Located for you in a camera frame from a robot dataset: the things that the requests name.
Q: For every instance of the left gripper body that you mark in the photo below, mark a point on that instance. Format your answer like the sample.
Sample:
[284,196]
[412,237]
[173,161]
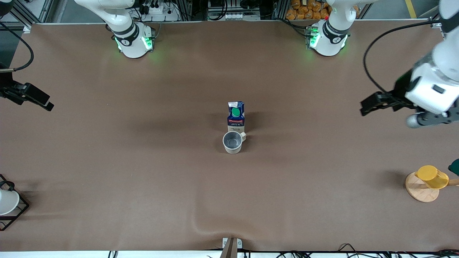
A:
[400,87]

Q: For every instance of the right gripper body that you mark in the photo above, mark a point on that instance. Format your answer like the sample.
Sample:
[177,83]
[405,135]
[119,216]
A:
[8,89]

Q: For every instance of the blue milk carton green cap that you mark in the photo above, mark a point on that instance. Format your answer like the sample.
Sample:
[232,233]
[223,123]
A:
[236,114]

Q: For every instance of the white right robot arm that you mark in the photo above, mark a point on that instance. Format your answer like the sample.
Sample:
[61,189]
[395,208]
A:
[129,36]

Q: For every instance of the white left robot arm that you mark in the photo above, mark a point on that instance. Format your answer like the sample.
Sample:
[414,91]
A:
[328,36]

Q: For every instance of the dark green cup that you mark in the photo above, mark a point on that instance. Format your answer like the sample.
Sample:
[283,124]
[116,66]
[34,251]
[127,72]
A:
[454,167]

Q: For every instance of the yellow cup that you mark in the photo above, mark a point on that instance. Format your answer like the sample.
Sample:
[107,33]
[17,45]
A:
[432,176]

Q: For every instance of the brown table cover sheet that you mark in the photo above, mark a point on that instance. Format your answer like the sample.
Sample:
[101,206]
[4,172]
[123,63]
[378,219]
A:
[107,143]

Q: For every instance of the green lit control board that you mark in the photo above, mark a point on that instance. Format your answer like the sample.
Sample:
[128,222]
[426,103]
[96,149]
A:
[311,37]

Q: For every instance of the round wooden mug stand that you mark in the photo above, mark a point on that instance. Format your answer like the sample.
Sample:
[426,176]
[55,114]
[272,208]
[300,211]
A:
[421,191]

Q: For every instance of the orange packaged buns pile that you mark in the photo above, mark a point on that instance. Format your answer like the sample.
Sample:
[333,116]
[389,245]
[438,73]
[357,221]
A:
[304,10]

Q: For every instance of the white power strip black plugs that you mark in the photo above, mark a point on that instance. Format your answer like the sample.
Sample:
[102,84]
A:
[161,12]

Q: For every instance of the long white power strip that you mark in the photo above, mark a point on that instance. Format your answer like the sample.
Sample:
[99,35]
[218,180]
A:
[242,16]

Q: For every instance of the brown mounting pole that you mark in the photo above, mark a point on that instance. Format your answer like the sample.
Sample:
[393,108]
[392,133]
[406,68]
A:
[229,251]

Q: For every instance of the aluminium frame strut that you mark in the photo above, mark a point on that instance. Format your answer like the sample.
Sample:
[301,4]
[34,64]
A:
[25,12]

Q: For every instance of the grey metal bracket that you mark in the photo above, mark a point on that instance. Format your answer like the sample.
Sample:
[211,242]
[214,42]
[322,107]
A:
[238,243]

